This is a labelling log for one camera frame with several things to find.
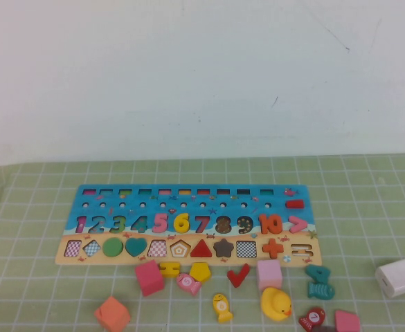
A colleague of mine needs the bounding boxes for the yellow number six piece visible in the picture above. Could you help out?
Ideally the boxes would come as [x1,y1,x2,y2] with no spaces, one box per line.
[173,213,191,234]

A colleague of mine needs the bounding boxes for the wooden number shape puzzle board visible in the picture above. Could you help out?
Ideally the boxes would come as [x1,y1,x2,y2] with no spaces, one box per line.
[55,184,323,267]

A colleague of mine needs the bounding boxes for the pink number five piece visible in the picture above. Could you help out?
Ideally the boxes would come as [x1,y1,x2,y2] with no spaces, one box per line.
[152,213,170,234]

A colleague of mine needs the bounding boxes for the orange number ten piece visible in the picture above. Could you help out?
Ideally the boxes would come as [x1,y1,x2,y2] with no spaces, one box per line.
[259,214,285,235]

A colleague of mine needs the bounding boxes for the red triangle piece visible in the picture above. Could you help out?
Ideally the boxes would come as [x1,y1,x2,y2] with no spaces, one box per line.
[190,239,213,259]

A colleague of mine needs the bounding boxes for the green number three piece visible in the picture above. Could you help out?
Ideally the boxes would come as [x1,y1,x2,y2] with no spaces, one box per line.
[110,214,127,234]

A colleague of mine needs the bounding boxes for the teal heart piece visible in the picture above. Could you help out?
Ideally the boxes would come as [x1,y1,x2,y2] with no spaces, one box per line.
[125,237,149,258]

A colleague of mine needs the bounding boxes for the yellow pentagon piece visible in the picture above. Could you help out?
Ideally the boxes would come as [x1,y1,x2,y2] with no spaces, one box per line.
[189,261,213,284]

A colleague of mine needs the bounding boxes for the yellow equals sign piece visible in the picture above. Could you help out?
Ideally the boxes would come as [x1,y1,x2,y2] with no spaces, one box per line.
[159,261,181,279]

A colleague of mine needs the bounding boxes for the orange plus sign piece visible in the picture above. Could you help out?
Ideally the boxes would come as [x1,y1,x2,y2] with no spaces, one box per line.
[262,238,285,259]

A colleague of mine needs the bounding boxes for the red check mark piece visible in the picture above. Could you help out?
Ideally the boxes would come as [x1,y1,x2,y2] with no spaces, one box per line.
[226,263,251,288]

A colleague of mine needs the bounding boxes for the pink greater-than sign piece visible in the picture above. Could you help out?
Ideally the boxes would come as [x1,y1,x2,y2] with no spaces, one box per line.
[289,216,309,234]

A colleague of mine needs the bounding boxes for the green circle piece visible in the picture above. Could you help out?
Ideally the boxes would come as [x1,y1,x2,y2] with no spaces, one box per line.
[102,237,125,259]

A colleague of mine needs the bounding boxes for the teal number four piece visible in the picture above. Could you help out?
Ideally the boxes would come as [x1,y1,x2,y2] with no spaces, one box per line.
[305,264,332,286]

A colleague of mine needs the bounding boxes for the teal striped fish piece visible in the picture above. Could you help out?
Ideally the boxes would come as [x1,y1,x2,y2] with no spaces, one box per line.
[307,282,336,301]

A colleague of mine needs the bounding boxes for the pink fish numbered five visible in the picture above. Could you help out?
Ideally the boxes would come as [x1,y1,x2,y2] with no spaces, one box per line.
[176,273,202,297]

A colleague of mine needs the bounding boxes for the dark pink trapezoid block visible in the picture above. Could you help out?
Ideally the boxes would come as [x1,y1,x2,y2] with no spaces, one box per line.
[134,259,165,297]

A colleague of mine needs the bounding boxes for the light pink square block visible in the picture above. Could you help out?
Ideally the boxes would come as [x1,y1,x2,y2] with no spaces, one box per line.
[256,259,282,291]

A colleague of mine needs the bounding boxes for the yellow fish numbered six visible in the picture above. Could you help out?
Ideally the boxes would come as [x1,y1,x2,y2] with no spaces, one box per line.
[212,293,235,324]

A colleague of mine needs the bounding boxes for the yellow rubber duck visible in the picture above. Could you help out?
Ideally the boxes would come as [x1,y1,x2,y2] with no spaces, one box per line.
[260,286,293,320]

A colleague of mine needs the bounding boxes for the orange block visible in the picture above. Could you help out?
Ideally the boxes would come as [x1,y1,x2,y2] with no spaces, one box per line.
[94,295,132,332]

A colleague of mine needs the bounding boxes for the red fish numbered seven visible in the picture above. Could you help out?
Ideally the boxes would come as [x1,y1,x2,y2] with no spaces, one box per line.
[298,307,327,329]

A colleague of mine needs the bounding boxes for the green checked tablecloth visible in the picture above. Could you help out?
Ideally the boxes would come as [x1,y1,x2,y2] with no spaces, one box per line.
[0,154,405,332]

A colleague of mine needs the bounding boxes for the pink rhombus block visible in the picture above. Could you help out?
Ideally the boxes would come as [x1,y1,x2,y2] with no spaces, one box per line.
[334,309,361,332]

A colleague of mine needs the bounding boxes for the white box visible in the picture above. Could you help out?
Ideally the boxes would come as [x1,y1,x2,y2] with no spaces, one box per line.
[375,258,405,299]

